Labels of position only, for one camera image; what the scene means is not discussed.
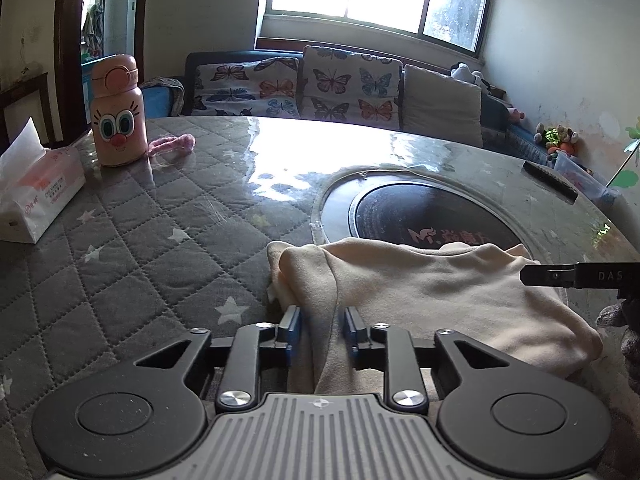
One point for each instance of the dark wooden door frame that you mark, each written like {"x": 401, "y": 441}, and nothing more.
{"x": 67, "y": 35}

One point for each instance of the beige cloth garment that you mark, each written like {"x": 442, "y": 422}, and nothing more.
{"x": 450, "y": 290}

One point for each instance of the white tissue pack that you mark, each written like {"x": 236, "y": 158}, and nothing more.
{"x": 40, "y": 185}

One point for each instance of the white plush toy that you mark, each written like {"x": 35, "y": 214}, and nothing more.
{"x": 466, "y": 72}

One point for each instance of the dark sofa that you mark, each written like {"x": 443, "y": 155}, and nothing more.
{"x": 220, "y": 57}

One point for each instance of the grey knitted blanket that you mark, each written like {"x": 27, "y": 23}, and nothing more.
{"x": 162, "y": 82}

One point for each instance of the plain beige cushion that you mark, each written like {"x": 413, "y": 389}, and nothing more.
{"x": 442, "y": 105}

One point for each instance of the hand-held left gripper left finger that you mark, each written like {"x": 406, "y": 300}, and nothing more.
{"x": 294, "y": 332}

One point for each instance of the group of small plush toys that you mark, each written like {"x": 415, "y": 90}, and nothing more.
{"x": 557, "y": 137}

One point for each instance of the blue cloth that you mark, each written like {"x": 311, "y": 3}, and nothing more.
{"x": 157, "y": 102}

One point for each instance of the clear plastic box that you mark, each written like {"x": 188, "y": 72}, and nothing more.
{"x": 582, "y": 177}

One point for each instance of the dark wooden chair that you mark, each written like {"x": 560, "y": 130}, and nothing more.
{"x": 25, "y": 105}

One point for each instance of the grey quilted table cover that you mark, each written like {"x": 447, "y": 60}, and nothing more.
{"x": 150, "y": 240}

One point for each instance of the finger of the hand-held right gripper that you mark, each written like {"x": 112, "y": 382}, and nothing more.
{"x": 575, "y": 275}

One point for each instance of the black ribbed bar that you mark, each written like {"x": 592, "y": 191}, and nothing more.
{"x": 550, "y": 180}

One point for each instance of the pink toy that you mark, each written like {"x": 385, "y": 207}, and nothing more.
{"x": 515, "y": 114}

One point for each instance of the round built-in cooktop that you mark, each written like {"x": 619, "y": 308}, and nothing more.
{"x": 425, "y": 210}

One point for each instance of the pink cartoon face bottle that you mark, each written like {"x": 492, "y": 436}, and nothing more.
{"x": 117, "y": 120}

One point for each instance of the butterfly print cushion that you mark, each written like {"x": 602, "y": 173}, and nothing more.
{"x": 245, "y": 87}
{"x": 350, "y": 85}

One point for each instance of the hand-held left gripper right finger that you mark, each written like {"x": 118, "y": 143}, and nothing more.
{"x": 351, "y": 332}

